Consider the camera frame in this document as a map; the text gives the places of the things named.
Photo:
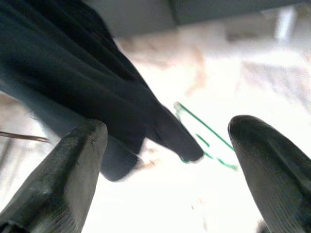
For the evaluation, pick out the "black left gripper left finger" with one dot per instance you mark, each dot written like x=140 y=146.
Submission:
x=60 y=184

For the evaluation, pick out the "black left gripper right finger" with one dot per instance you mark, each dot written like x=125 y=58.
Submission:
x=277 y=174

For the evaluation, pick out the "black t-shirt green logo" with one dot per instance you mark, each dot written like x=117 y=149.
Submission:
x=73 y=85

